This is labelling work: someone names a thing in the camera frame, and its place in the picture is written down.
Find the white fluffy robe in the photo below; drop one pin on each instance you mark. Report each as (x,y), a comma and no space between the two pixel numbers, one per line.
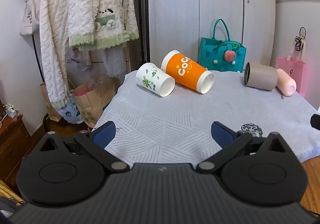
(53,39)

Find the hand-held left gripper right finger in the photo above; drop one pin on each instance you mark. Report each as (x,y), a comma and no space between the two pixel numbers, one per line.
(221,136)

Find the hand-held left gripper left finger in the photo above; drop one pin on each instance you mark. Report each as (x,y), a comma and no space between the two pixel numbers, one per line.
(105,134)

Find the cream fleece top green trim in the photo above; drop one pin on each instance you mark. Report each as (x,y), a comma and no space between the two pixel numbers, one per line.
(100,2)

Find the large brown paper bag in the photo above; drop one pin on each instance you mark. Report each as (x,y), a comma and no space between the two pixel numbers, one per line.
(96,99)

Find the small green white trinket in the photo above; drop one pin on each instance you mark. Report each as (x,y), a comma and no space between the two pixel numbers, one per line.
(8,109)

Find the white canvas tote bag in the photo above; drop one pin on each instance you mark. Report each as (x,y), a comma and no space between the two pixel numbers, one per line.
(30,19)

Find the teal felt handbag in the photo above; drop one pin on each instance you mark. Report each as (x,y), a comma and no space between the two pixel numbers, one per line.
(217,54)

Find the pink cup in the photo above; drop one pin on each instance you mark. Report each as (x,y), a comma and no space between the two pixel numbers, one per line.
(286,81)

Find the white cup with green print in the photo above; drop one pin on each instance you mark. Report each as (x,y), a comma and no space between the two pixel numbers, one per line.
(152,79)

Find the translucent white plastic bag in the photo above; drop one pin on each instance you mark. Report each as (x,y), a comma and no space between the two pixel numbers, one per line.
(78,61)

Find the black coat rack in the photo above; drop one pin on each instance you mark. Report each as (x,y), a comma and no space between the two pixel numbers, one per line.
(34,49)

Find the yellow striped cloth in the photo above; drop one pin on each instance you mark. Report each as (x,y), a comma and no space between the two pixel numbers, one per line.
(7,191)

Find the grey cup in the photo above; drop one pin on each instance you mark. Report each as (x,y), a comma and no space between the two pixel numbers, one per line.
(262,76)

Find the grey wardrobe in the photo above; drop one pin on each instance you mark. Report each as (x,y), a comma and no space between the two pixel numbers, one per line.
(175,14)

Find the orange paper cup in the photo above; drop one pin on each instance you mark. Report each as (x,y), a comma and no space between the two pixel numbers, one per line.
(183,70)

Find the narrow brown paper bag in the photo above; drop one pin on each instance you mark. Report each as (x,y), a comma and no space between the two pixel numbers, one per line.
(47,101)

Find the pink paper gift bag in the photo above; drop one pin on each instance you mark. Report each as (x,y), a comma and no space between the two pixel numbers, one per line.
(296,71)

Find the grey patterned tablecloth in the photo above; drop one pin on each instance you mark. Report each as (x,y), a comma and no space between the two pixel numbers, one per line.
(162,119)

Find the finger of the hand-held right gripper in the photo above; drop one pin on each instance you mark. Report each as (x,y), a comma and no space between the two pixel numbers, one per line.
(315,121)

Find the white plastic bag blue print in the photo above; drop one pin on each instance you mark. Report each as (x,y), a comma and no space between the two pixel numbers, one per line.
(71,113)

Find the wooden nightstand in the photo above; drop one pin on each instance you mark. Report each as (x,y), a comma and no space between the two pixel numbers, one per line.
(12,144)

